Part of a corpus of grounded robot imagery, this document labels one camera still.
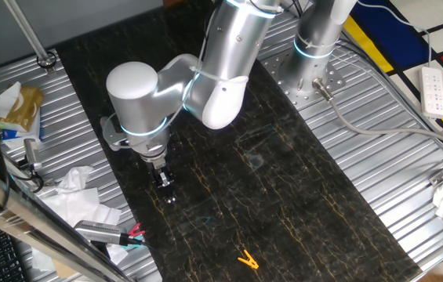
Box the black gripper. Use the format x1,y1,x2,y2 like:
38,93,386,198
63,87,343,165
145,158,178,205

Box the white power strip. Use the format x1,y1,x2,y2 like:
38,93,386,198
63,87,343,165
419,66,443,119

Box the colour block pattern cloth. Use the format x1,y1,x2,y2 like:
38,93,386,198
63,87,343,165
342,0,443,130

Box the red plastic clothespin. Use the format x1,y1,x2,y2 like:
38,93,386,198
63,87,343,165
127,222,147,238

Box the teal plastic clothespin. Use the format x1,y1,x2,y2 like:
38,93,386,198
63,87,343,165
121,233,146,250

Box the black marble pattern mat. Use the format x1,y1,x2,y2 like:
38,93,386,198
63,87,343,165
54,0,423,282

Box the flat white tissue sheets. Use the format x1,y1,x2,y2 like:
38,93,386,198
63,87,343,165
31,186,130,273

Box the crumpled white tissue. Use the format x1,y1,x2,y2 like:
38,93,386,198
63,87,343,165
54,165,95,195

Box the yellow plastic clothespin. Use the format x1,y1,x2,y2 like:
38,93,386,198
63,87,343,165
237,249,260,270

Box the large wooden cube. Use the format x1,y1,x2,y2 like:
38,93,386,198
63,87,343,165
52,258,79,280

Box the blue white tissue pack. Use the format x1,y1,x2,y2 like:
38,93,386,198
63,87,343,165
1,127,42,149

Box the gold tissue box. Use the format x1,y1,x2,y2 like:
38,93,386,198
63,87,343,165
3,85,45,133

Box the white pulled tissue sheet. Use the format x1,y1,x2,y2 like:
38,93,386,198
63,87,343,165
0,81,22,119

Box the metal tripod pole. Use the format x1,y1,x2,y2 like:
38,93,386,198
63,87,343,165
3,0,57,75

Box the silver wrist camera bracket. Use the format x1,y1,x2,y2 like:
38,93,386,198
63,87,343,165
100,115,132,152

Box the black looped cable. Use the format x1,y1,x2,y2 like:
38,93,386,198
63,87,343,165
5,156,45,193

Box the aluminium frame bar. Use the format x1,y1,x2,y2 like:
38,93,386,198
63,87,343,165
0,156,132,282

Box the small silver camera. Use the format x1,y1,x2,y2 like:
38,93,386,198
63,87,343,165
23,138,44,172

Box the thick grey cable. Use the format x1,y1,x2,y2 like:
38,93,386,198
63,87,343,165
310,78,443,154

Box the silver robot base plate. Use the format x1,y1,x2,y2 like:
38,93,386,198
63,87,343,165
260,50,347,110

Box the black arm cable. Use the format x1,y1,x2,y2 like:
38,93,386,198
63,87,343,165
250,0,304,19

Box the grey power strip cable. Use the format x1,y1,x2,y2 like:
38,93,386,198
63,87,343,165
356,0,434,70

